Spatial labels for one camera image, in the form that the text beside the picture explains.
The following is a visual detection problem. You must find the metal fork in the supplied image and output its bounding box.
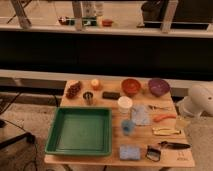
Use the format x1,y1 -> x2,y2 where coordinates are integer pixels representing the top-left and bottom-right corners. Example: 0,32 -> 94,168
148,105 -> 171,111

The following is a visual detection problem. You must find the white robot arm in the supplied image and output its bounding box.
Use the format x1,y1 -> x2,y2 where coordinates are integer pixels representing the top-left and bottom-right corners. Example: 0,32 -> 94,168
177,82 -> 213,117

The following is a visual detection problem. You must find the small metal cup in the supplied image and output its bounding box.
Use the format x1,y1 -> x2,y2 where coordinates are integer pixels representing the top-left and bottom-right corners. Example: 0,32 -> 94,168
83,91 -> 93,105

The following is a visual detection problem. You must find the white paper cup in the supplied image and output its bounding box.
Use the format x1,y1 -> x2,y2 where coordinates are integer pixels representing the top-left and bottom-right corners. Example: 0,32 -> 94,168
117,96 -> 133,114

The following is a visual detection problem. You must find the small blue cup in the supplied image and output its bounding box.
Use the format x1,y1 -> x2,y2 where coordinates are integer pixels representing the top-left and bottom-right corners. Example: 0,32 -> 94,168
121,120 -> 135,136

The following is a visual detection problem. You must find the black rectangular block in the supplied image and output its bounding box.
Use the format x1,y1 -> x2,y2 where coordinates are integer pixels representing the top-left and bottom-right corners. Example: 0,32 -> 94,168
102,92 -> 120,100

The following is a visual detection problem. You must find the orange fruit toy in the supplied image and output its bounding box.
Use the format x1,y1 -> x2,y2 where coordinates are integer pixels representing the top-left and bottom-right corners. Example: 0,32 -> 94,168
91,79 -> 101,90

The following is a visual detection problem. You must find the orange bowl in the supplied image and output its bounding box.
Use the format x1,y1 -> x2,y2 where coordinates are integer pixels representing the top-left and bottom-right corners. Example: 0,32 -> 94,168
121,78 -> 141,97

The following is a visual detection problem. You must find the bunch of red grapes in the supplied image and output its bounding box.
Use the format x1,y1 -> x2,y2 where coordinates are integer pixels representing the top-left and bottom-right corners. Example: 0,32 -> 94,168
66,81 -> 82,99

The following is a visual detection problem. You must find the purple bowl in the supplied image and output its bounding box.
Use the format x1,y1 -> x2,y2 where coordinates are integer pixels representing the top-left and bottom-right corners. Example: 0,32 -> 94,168
148,78 -> 170,97

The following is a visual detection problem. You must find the green plastic tray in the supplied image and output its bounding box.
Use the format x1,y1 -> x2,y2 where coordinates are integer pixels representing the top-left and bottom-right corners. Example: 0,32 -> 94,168
45,107 -> 112,156

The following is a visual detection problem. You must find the wooden table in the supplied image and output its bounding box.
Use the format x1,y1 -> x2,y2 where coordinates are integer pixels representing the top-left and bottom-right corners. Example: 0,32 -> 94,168
44,80 -> 195,168

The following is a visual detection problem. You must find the orange carrot toy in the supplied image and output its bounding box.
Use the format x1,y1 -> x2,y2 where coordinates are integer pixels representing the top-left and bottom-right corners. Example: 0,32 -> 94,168
153,114 -> 176,122

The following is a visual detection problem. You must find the small red bowl on shelf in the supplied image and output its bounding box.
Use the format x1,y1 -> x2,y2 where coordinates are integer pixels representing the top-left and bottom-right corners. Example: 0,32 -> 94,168
101,19 -> 113,27

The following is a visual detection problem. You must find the yellow banana peel toy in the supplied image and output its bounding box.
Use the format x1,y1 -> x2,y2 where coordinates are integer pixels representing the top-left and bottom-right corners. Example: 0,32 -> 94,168
152,128 -> 181,136

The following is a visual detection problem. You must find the blue sponge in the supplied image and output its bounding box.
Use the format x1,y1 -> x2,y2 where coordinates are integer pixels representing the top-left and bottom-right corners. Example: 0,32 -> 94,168
119,145 -> 141,160

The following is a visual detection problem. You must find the black peeler tool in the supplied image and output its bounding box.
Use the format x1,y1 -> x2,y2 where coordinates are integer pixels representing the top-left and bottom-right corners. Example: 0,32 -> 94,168
145,146 -> 161,162

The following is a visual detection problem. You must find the black handled knife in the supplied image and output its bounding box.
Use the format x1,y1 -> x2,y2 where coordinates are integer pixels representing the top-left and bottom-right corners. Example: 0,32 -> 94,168
158,141 -> 191,150

